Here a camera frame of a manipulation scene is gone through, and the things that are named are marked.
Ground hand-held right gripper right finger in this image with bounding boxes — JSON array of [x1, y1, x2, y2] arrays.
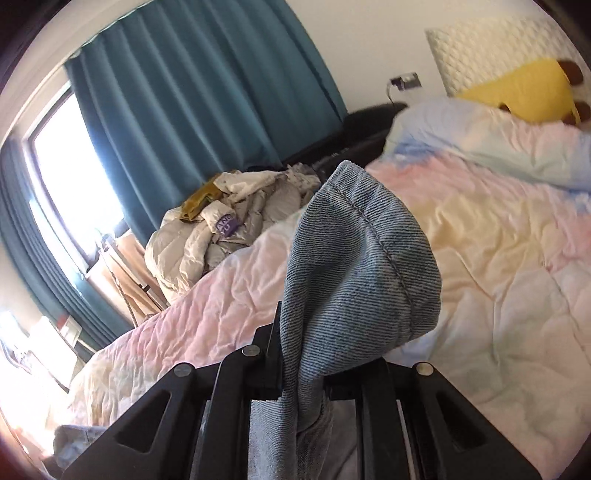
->
[[323, 356, 542, 480]]

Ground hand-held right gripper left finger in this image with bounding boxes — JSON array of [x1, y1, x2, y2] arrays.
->
[[60, 301, 284, 480]]

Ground blue denim pants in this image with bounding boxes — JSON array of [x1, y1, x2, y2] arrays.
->
[[247, 159, 443, 480]]

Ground pile of cream clothes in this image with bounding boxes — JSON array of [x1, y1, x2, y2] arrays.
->
[[145, 168, 324, 305]]

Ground grey garment purple label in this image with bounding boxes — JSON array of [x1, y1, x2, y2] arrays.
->
[[205, 185, 305, 273]]

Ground mustard yellow cloth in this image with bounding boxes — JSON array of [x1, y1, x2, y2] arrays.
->
[[180, 182, 222, 222]]

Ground pastel quilted blanket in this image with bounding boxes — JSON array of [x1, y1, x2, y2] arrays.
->
[[53, 97, 591, 480]]

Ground teal curtain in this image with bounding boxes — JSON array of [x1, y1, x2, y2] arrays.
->
[[0, 138, 122, 361], [65, 0, 348, 232]]

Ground window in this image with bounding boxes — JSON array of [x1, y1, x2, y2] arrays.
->
[[28, 88, 127, 273]]

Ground yellow plush toy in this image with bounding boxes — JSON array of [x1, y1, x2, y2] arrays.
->
[[455, 58, 591, 126]]

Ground cream quilted headboard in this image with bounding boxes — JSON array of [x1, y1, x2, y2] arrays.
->
[[425, 16, 591, 95]]

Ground wall socket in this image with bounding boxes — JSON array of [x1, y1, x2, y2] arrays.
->
[[390, 71, 422, 90]]

